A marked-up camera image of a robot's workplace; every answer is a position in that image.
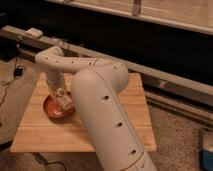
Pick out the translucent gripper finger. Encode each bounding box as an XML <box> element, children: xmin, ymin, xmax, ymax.
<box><xmin>50</xmin><ymin>92</ymin><xmax>57</xmax><ymax>101</ymax></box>
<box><xmin>66</xmin><ymin>90</ymin><xmax>71</xmax><ymax>99</ymax></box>

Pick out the blue white container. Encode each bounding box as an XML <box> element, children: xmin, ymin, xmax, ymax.
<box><xmin>199</xmin><ymin>129</ymin><xmax>213</xmax><ymax>171</ymax></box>

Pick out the black power adapter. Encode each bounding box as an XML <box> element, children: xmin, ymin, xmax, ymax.
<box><xmin>13</xmin><ymin>67</ymin><xmax>23</xmax><ymax>78</ymax></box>

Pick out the white small box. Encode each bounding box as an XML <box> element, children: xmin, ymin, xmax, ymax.
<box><xmin>25</xmin><ymin>28</ymin><xmax>43</xmax><ymax>38</ymax></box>

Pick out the black cable on floor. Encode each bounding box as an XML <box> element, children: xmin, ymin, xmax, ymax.
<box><xmin>0</xmin><ymin>54</ymin><xmax>21</xmax><ymax>107</ymax></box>

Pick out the white plastic bottle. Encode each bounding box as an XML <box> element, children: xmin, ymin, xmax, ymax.
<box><xmin>55</xmin><ymin>88</ymin><xmax>72</xmax><ymax>110</ymax></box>

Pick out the orange ceramic bowl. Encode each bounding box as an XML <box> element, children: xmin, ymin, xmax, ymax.
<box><xmin>43</xmin><ymin>95</ymin><xmax>74</xmax><ymax>119</ymax></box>

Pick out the long wooden beam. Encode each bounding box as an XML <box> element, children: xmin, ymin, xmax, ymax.
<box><xmin>0</xmin><ymin>25</ymin><xmax>213</xmax><ymax>107</ymax></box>

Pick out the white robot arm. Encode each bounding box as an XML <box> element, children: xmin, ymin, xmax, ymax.
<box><xmin>35</xmin><ymin>46</ymin><xmax>157</xmax><ymax>171</ymax></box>

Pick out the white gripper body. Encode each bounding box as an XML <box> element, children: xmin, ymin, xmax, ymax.
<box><xmin>46</xmin><ymin>71</ymin><xmax>66</xmax><ymax>94</ymax></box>

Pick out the wooden table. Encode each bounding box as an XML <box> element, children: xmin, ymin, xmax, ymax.
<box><xmin>10</xmin><ymin>73</ymin><xmax>157</xmax><ymax>153</ymax></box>

